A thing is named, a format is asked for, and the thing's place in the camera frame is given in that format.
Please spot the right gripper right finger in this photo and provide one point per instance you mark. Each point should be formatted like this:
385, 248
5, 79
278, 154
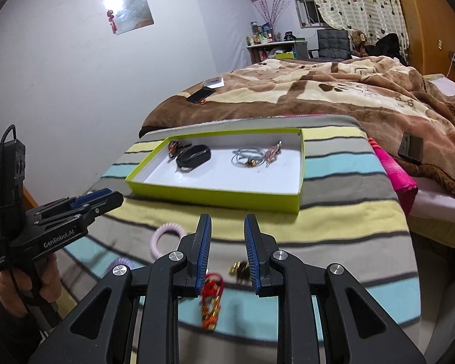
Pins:
323, 313

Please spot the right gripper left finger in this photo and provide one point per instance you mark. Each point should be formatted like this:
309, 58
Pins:
133, 310

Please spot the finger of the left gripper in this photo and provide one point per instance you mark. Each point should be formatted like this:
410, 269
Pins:
102, 205
87, 199

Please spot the person's left hand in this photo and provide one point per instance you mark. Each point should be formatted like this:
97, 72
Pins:
13, 281

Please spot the striped pastel blanket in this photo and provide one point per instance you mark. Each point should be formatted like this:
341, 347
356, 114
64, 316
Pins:
349, 214

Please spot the black smartphone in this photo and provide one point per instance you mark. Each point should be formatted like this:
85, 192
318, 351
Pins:
202, 93

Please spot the pink striped bedsheet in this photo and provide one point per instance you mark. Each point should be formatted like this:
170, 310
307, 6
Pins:
404, 186

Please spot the green white shallow box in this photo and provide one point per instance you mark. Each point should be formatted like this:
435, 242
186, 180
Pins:
252, 169

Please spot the white small box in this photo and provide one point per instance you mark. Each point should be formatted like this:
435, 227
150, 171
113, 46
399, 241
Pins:
214, 82

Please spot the dark grey wallet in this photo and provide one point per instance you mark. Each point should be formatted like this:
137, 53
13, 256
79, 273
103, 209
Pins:
411, 148

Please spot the brown beige plush blanket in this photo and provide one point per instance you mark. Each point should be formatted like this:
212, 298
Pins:
385, 97

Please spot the white shelf desk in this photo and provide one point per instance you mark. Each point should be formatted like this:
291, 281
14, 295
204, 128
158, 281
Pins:
294, 49

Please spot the pink blossom branches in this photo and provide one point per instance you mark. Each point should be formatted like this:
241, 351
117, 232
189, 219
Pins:
270, 12

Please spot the window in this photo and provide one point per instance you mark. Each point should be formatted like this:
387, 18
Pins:
309, 15

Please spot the black padded chair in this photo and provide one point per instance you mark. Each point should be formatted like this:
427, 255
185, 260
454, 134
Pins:
333, 45

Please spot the black clothes pile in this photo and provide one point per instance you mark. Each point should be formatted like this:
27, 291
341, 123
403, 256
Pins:
387, 46

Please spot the brown teddy bear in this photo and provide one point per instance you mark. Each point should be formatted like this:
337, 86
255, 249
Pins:
359, 44

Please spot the wooden wardrobe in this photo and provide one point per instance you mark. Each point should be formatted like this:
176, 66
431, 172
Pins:
431, 28

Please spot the patterned cream curtain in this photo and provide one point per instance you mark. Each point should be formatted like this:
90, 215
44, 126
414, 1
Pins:
375, 18

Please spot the silver wall poster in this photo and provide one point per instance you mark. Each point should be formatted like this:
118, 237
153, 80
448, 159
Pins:
127, 15

